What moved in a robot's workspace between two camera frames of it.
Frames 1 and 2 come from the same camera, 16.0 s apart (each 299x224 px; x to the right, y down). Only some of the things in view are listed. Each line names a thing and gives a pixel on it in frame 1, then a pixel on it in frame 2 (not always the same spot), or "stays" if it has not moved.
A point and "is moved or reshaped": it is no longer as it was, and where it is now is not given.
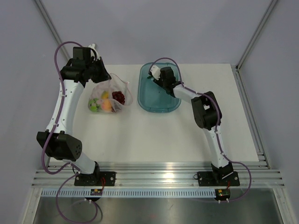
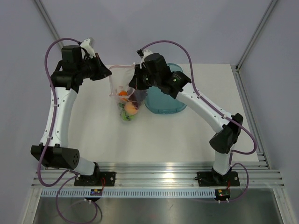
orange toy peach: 106,105 to 130,108
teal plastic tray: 153,97 is moved or reshaped
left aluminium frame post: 53,29 stays
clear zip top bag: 110,96 to 128,99
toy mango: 104,95 to 123,93
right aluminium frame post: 255,35 stays
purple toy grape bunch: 118,95 to 138,96
